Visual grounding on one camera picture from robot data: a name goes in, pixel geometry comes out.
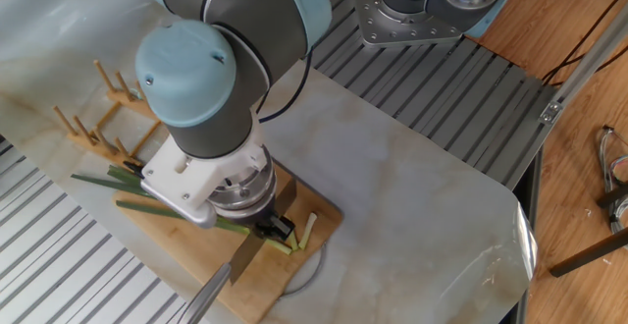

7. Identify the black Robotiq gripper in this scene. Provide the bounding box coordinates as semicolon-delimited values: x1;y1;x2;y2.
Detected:
228;192;299;243

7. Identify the steel kitchen knife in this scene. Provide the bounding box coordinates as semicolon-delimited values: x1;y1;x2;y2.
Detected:
186;177;298;324

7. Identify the green garlic stalk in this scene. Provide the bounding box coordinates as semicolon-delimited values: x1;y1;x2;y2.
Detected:
71;162;258;237

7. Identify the bamboo cutting board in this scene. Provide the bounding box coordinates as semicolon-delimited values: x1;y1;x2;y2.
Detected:
113;147;344;323

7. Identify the white marble pattern mat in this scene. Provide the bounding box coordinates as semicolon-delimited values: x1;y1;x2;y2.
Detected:
0;0;539;324

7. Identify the wooden slotted rack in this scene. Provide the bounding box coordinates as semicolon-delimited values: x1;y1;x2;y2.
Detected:
52;59;166;175

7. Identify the black bar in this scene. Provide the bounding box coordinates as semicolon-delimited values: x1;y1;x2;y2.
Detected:
549;232;628;279

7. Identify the metal wire board loop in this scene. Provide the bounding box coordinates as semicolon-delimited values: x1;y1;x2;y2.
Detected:
283;245;327;296

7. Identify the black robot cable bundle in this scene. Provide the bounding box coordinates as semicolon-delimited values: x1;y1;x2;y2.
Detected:
257;49;317;125

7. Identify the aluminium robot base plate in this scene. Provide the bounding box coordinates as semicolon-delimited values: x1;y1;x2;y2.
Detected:
354;0;464;49

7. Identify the black floor cable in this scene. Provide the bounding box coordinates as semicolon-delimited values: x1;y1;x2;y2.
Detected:
543;8;628;85

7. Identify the aluminium frame post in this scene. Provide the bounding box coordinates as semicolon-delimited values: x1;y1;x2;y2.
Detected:
538;27;628;125

